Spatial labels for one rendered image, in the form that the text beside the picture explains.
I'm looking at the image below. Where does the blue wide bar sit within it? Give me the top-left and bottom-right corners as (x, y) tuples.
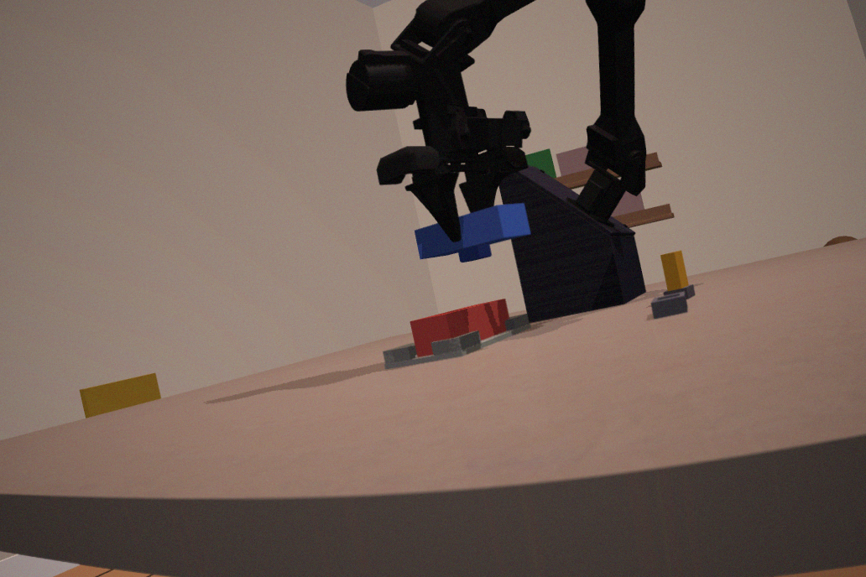
(415, 203), (531, 263)

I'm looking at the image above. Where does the orange rectangular block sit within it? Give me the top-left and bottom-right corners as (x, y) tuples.
(660, 251), (689, 291)

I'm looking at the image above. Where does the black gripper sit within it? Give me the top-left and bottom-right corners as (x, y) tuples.
(377, 98), (529, 242)

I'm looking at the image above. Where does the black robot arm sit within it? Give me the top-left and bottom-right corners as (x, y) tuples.
(346, 0), (646, 227)

